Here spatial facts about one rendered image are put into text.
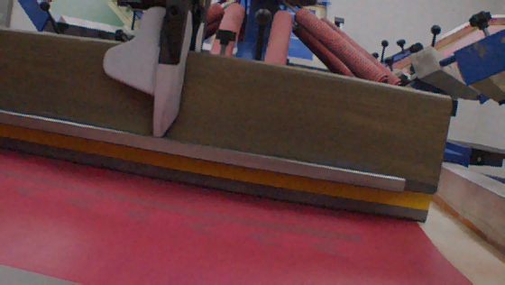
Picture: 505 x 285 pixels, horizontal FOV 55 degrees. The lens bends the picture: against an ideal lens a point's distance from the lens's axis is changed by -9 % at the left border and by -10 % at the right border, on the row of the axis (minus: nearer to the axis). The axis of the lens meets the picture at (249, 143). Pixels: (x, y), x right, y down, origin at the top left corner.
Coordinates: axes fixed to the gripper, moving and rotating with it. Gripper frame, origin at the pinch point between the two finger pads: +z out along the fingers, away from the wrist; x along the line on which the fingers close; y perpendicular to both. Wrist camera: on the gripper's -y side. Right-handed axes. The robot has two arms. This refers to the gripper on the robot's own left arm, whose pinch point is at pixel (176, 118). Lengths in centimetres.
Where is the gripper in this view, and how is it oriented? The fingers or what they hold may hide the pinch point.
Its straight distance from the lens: 39.8
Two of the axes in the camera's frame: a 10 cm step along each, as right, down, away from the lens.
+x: -0.6, 1.0, -9.9
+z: -1.3, 9.9, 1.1
